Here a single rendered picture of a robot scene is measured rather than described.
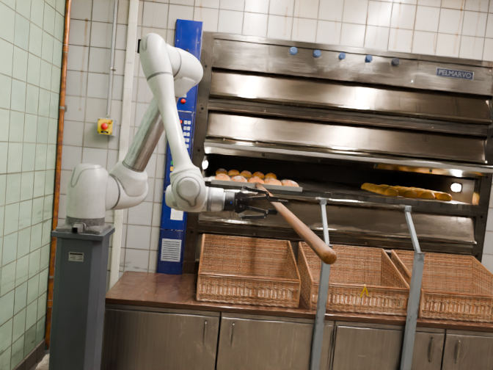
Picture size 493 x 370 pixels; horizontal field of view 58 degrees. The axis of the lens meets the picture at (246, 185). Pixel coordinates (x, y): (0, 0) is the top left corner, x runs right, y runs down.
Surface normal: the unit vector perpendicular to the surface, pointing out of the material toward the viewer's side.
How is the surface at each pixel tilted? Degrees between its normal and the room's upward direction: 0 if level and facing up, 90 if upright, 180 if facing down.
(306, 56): 90
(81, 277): 90
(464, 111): 70
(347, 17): 90
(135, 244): 90
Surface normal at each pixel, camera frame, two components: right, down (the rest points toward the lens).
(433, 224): 0.07, -0.27
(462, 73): 0.04, 0.07
